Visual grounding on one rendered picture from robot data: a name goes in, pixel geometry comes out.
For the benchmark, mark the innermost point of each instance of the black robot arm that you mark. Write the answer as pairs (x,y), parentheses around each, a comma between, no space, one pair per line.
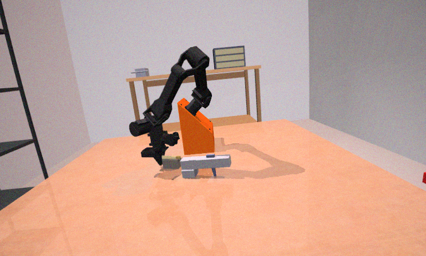
(161,108)

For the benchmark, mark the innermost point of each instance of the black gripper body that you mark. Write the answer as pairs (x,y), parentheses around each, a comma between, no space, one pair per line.
(152,152)

